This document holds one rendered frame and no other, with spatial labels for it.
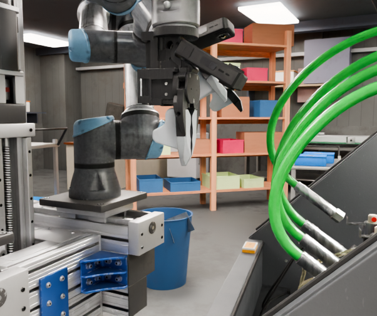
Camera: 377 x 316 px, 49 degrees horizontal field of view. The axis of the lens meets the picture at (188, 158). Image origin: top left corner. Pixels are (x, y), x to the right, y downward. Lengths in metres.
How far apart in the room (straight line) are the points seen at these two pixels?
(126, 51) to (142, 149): 0.32
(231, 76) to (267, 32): 5.37
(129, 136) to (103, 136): 0.07
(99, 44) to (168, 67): 0.36
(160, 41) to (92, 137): 0.56
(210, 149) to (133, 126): 4.38
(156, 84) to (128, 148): 0.56
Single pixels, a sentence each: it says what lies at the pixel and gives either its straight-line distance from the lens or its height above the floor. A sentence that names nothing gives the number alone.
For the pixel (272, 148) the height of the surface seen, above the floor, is 1.21.
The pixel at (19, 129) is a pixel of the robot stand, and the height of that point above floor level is 1.24.
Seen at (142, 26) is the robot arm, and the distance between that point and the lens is 0.94.
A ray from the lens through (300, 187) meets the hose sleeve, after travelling 0.75.
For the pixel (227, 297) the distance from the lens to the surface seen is 0.77.
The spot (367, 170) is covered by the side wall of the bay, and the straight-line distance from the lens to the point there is 1.07.
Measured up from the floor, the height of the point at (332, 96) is 1.29.
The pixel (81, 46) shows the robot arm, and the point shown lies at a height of 1.43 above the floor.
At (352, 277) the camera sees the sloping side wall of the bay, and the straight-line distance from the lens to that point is 0.42.
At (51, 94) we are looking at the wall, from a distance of 10.35.
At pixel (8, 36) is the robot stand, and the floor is 1.46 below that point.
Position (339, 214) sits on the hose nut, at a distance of 0.76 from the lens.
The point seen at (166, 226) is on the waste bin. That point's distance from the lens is 2.97.
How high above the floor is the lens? 1.27
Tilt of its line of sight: 6 degrees down
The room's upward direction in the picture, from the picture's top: straight up
